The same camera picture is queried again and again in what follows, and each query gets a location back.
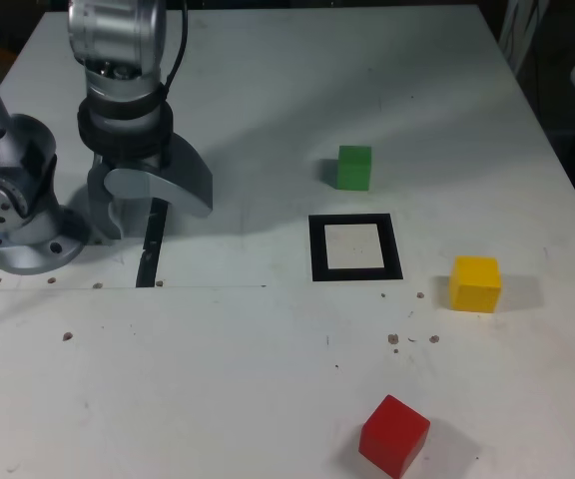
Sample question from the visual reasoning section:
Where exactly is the black tape square outline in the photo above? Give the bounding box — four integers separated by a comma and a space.
307, 213, 404, 283

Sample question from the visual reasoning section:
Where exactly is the white background frame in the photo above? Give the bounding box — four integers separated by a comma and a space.
497, 0, 543, 76

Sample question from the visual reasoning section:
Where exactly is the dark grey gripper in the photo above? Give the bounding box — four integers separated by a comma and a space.
86, 132, 215, 241

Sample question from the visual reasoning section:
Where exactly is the red cube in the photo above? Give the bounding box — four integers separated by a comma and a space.
357, 394, 431, 479

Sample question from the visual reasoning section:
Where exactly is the black tape strip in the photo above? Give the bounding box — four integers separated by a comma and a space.
136, 198, 169, 289

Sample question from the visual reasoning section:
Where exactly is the green cube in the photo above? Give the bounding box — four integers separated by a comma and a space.
335, 145, 373, 192

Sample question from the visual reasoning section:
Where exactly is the yellow cube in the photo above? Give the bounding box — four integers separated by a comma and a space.
448, 254, 503, 314

